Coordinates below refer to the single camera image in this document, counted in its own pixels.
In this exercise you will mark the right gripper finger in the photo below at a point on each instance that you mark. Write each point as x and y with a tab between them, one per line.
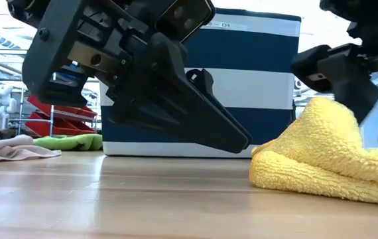
354	86

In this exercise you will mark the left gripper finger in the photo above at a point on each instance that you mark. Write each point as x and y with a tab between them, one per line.
202	79
175	106

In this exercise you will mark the red plastic bin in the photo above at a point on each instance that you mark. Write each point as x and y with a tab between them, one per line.
84	128
43	127
43	106
83	114

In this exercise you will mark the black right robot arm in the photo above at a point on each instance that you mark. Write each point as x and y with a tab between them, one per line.
374	20

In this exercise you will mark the yellow terry towel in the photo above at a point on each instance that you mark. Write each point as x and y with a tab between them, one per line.
325	159

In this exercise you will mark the beige cloth towel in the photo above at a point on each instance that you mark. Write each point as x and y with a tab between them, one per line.
6	149

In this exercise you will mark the navy white striped fabric basket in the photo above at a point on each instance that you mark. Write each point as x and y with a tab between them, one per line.
258	83

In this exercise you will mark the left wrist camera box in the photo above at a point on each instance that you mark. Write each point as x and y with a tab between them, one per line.
185	16

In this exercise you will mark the green microfibre towel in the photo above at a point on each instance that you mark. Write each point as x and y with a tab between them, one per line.
69	142

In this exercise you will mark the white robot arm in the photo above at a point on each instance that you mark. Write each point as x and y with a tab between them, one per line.
0	103

